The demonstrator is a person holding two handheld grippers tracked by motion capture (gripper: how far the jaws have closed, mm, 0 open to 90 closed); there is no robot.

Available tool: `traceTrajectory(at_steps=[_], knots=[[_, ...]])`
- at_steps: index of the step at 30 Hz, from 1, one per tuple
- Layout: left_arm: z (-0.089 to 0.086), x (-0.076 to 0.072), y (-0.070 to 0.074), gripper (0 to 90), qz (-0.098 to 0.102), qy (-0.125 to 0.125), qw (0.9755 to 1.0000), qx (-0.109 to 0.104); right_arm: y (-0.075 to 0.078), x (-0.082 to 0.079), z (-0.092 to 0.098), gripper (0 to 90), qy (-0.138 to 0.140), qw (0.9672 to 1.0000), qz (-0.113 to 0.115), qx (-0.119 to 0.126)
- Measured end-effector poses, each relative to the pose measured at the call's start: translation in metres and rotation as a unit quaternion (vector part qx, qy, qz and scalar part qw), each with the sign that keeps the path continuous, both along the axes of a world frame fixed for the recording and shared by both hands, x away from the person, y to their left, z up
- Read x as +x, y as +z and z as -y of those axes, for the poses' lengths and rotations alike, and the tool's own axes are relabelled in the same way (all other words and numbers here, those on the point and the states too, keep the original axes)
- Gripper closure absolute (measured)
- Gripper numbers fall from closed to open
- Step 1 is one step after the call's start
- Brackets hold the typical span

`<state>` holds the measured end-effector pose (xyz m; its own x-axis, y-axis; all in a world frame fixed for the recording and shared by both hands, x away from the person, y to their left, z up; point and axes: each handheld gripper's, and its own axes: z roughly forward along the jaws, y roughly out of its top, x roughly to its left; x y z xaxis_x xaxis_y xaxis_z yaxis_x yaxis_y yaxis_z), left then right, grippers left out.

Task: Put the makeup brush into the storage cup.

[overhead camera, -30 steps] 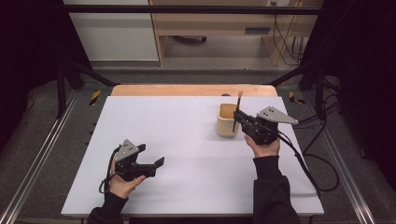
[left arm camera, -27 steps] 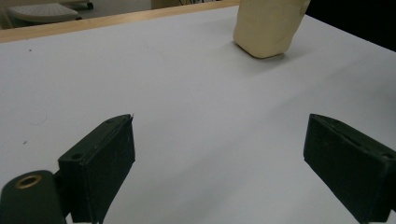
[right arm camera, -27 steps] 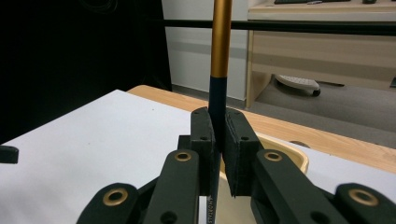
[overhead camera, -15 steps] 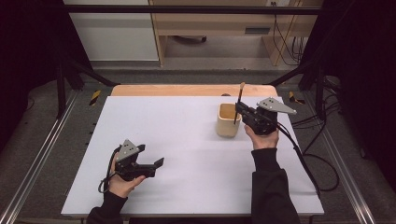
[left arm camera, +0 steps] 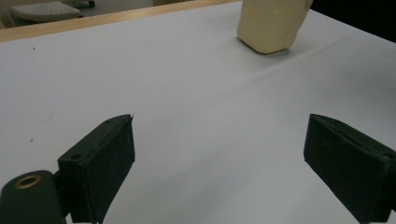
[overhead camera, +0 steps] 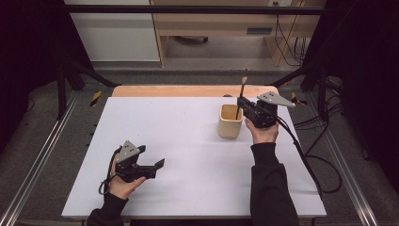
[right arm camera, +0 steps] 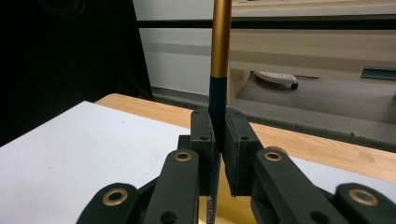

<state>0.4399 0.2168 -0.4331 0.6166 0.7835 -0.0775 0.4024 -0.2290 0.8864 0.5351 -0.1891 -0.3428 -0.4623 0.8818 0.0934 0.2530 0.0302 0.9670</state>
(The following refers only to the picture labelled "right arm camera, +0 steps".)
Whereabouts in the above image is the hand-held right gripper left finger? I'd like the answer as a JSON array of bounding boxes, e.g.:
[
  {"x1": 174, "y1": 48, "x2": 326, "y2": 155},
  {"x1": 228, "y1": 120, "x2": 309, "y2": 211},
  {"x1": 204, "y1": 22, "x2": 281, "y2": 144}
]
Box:
[{"x1": 178, "y1": 106, "x2": 219, "y2": 197}]

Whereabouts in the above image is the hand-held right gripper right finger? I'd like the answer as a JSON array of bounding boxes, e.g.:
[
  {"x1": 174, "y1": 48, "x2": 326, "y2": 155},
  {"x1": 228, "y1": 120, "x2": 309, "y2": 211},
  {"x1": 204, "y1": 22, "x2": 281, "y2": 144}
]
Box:
[{"x1": 224, "y1": 107, "x2": 264, "y2": 198}]

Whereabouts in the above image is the cream square cup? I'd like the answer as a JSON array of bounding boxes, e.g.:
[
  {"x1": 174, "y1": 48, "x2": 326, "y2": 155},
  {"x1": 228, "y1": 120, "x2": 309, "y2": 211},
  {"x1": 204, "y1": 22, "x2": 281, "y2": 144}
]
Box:
[{"x1": 199, "y1": 174, "x2": 257, "y2": 224}]

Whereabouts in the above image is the white wheeled dolly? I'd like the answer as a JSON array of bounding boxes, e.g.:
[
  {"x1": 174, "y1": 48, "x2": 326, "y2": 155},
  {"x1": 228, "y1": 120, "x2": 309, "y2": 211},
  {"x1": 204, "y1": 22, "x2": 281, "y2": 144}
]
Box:
[{"x1": 252, "y1": 70, "x2": 300, "y2": 91}]

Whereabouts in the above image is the beige wooden desk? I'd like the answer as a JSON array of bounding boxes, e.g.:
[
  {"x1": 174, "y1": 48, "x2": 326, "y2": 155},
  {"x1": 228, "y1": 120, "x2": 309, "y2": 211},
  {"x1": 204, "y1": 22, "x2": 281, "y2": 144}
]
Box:
[{"x1": 226, "y1": 0, "x2": 396, "y2": 106}]

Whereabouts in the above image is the black horizontal bar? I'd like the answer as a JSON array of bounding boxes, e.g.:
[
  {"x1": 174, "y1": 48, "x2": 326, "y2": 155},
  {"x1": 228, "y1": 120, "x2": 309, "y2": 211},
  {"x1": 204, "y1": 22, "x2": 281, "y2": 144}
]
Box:
[{"x1": 135, "y1": 18, "x2": 396, "y2": 31}]

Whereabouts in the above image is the black curtain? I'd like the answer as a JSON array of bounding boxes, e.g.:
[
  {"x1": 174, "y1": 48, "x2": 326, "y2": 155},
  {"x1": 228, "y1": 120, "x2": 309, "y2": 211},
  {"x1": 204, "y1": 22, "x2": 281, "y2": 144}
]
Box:
[{"x1": 0, "y1": 0, "x2": 154, "y2": 147}]

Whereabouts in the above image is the teal metal bracket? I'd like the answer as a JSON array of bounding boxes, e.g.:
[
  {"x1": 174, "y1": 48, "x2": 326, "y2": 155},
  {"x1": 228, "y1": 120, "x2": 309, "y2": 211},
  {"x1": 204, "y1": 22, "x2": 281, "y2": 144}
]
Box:
[{"x1": 361, "y1": 65, "x2": 396, "y2": 81}]

